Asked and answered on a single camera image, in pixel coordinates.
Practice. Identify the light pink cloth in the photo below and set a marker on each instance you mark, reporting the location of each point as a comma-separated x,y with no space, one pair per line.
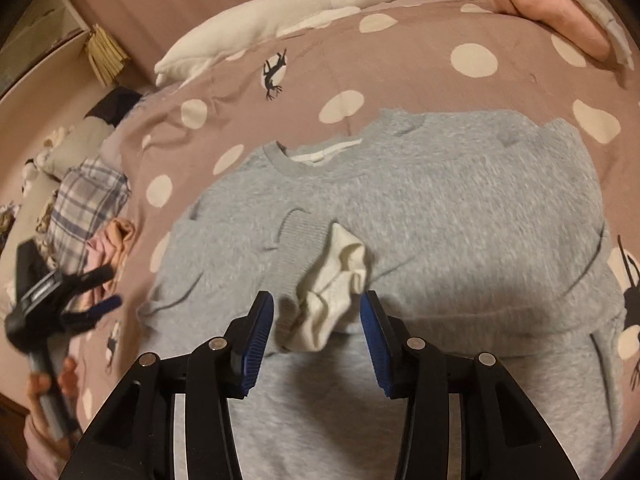
100,255

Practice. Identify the black white plush toy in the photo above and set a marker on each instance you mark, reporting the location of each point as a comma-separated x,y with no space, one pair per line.
31,170

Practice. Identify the plaid cloth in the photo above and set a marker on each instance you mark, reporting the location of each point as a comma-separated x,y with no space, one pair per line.
85,200

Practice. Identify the folded pink garment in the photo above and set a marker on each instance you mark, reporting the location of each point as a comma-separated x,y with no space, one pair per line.
550,10

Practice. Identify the peach cloth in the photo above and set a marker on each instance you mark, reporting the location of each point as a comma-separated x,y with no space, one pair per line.
122,232

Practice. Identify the grey pillow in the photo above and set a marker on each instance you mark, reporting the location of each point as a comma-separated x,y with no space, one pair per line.
80,142

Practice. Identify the lilac bed sheet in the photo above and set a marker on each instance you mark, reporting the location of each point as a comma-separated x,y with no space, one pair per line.
114,147

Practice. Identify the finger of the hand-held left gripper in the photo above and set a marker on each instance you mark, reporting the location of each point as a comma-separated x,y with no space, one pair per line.
102,306
92,277

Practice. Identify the white goose plush toy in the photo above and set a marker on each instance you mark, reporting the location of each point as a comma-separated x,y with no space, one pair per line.
260,25

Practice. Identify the person's left forearm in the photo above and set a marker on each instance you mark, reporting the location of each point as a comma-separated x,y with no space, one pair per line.
40,452

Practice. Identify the person's left hand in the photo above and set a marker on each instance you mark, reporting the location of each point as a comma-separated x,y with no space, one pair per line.
42,385

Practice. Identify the light grey pants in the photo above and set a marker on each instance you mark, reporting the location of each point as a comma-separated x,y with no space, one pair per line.
310,420

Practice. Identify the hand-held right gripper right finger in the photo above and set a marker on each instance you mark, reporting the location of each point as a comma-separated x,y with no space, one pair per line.
372,340

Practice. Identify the dark pillow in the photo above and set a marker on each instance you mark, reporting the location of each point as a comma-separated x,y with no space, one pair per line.
117,105

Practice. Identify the polka dot blanket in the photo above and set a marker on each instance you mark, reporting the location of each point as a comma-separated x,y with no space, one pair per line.
400,60

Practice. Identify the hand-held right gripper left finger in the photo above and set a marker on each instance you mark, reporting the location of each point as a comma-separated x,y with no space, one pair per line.
257,330

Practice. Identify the white shelf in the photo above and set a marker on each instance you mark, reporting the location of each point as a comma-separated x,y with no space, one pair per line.
45,35

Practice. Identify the small white plush toy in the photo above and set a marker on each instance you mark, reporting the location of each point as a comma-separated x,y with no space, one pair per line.
55,136

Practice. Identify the small white cloth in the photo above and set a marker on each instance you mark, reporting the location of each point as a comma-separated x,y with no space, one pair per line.
325,300

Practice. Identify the yellow fringe hanging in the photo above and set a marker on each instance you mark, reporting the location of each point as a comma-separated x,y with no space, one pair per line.
105,55

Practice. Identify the grey sweatshirt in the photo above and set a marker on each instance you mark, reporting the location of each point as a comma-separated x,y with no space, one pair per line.
450,210

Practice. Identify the beige pillow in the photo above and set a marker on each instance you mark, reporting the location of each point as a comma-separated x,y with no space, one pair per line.
32,200

